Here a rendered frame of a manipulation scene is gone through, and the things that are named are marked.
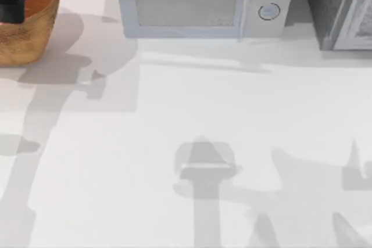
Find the pale microwave oven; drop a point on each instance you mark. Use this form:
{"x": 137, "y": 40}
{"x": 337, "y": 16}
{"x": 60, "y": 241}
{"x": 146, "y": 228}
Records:
{"x": 270, "y": 27}

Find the brown woven basket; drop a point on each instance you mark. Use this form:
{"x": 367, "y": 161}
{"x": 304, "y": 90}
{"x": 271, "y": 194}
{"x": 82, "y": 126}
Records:
{"x": 35, "y": 36}

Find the round microwave knob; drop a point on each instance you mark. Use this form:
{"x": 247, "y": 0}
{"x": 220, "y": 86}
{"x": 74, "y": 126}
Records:
{"x": 269, "y": 11}

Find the pale blue microwave door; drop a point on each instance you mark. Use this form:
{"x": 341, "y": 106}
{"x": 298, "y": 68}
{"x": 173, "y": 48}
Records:
{"x": 186, "y": 1}

